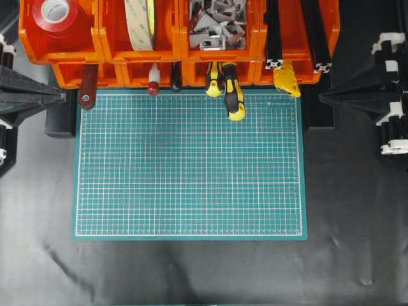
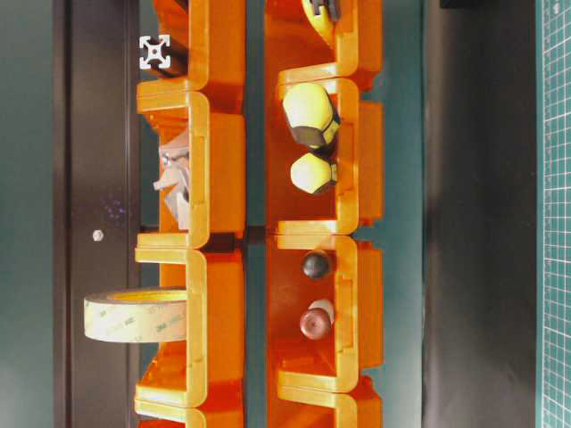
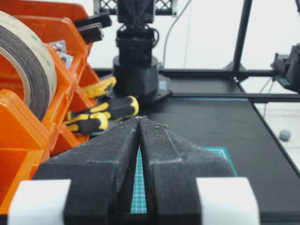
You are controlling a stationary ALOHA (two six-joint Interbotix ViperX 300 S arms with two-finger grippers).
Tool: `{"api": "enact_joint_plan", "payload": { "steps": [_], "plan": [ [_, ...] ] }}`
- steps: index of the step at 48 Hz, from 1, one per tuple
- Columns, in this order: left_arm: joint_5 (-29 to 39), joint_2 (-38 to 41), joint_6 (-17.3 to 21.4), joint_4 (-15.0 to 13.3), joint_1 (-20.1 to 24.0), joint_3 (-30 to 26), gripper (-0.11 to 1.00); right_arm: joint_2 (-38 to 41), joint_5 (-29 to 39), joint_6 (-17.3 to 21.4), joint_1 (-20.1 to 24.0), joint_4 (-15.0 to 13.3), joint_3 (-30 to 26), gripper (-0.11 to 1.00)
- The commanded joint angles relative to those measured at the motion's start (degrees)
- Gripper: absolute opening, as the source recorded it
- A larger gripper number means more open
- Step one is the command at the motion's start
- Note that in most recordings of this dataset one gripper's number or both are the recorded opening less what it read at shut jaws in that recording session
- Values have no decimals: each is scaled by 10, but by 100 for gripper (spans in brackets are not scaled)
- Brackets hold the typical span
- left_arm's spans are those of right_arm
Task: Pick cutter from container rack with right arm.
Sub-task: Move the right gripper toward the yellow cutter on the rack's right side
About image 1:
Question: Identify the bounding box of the pile of metal corner brackets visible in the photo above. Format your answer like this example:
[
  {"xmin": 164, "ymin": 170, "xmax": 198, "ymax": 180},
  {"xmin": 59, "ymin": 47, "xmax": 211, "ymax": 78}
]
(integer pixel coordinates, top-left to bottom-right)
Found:
[{"xmin": 188, "ymin": 0, "xmax": 247, "ymax": 51}]

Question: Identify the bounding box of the red tape roll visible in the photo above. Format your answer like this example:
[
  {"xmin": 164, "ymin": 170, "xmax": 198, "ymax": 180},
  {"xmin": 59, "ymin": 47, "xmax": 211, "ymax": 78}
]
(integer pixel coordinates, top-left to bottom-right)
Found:
[{"xmin": 32, "ymin": 0, "xmax": 80, "ymax": 40}]

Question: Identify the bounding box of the small yellow black screwdriver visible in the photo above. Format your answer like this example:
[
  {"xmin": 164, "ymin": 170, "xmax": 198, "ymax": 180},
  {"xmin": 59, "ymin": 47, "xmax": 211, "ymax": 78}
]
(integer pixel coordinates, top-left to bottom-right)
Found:
[{"xmin": 205, "ymin": 62, "xmax": 223, "ymax": 98}]

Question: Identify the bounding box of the yellow utility cutter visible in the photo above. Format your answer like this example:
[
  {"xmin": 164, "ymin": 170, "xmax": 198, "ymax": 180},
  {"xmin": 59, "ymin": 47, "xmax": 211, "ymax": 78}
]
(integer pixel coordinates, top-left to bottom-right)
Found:
[{"xmin": 273, "ymin": 60, "xmax": 301, "ymax": 98}]

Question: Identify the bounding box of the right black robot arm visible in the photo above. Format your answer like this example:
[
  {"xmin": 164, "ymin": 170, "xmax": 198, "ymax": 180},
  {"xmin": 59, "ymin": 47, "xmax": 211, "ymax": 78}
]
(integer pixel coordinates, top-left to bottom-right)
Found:
[{"xmin": 319, "ymin": 33, "xmax": 407, "ymax": 156}]

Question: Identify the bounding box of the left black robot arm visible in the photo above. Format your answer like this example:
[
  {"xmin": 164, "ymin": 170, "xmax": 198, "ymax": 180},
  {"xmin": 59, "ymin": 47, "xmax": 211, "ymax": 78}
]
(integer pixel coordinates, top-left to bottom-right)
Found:
[{"xmin": 1, "ymin": 35, "xmax": 67, "ymax": 175}]

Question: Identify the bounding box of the beige double-sided tape roll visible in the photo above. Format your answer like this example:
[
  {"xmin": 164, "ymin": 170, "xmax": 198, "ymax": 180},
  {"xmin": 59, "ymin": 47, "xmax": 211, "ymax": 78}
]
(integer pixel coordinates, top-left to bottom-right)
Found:
[{"xmin": 124, "ymin": 0, "xmax": 156, "ymax": 51}]

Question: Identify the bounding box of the black rack base stand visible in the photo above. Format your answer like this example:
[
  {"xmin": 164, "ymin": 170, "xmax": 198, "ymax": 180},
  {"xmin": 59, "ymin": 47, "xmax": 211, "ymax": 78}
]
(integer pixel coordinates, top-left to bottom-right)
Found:
[{"xmin": 45, "ymin": 90, "xmax": 78, "ymax": 138}]

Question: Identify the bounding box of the black handled tool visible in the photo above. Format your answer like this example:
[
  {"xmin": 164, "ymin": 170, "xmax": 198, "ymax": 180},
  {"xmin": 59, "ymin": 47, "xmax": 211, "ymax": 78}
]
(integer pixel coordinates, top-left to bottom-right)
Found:
[{"xmin": 170, "ymin": 61, "xmax": 182, "ymax": 93}]

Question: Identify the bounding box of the right black aluminium extrusion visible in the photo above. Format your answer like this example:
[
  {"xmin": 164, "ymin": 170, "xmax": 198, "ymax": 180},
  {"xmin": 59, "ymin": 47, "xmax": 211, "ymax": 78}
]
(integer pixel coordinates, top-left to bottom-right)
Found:
[{"xmin": 300, "ymin": 0, "xmax": 332, "ymax": 74}]

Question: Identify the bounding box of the orange container rack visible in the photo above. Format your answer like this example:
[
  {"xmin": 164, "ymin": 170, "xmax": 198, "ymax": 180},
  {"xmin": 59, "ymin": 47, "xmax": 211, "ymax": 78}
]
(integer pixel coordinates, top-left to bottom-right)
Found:
[{"xmin": 18, "ymin": 0, "xmax": 342, "ymax": 91}]

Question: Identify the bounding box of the green cutting mat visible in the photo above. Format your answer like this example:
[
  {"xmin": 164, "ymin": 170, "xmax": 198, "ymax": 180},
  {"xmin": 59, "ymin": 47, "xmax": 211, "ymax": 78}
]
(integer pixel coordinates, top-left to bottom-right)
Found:
[{"xmin": 72, "ymin": 89, "xmax": 308, "ymax": 241}]

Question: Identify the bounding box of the large yellow black screwdriver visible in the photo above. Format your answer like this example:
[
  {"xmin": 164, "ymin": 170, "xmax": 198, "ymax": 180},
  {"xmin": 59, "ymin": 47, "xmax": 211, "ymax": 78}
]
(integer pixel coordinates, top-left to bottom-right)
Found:
[{"xmin": 222, "ymin": 62, "xmax": 245, "ymax": 121}]

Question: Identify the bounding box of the dark red handled tool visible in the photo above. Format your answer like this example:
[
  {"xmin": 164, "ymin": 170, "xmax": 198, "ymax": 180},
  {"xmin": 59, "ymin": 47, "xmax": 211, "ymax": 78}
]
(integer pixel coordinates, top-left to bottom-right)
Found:
[{"xmin": 78, "ymin": 64, "xmax": 99, "ymax": 110}]

